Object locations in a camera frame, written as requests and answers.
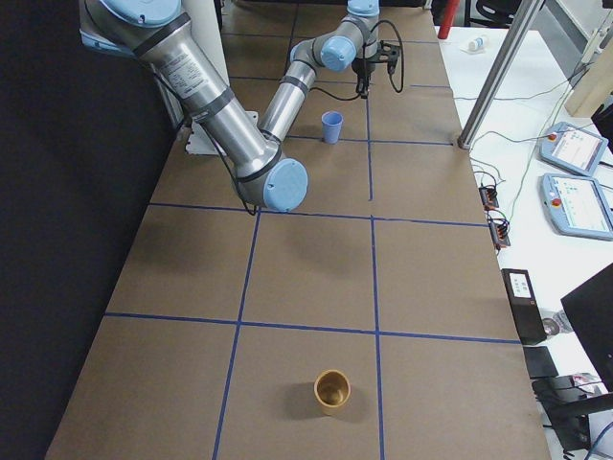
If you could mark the black box with label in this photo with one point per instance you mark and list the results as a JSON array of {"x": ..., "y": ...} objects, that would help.
[{"x": 524, "y": 309}]

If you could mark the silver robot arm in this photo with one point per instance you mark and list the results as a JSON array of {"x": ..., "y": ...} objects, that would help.
[
  {"x": 159, "y": 33},
  {"x": 353, "y": 44}
]

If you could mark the blue ribbed paper cup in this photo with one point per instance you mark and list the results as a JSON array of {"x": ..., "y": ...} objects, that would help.
[{"x": 332, "y": 122}]

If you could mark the black monitor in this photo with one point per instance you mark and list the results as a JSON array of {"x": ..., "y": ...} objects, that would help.
[{"x": 588, "y": 307}]

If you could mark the upper teach pendant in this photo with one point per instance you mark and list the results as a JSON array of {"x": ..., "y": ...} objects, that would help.
[{"x": 572, "y": 148}]

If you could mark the teach pendant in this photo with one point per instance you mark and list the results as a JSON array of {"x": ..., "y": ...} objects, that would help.
[
  {"x": 576, "y": 206},
  {"x": 572, "y": 148}
]

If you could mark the white bottle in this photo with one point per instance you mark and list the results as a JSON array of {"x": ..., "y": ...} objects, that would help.
[{"x": 477, "y": 44}]

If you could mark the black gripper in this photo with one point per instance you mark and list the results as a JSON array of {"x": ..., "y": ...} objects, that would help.
[{"x": 362, "y": 68}]

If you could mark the lower teach pendant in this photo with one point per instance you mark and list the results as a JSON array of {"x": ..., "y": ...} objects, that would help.
[{"x": 576, "y": 206}]

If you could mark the upper orange connector block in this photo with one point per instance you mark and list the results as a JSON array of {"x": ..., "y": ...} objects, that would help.
[{"x": 488, "y": 195}]

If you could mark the aluminium frame post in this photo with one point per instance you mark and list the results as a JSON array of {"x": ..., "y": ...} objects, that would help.
[{"x": 521, "y": 24}]

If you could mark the red cylinder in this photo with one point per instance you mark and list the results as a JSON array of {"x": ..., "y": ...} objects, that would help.
[{"x": 449, "y": 12}]

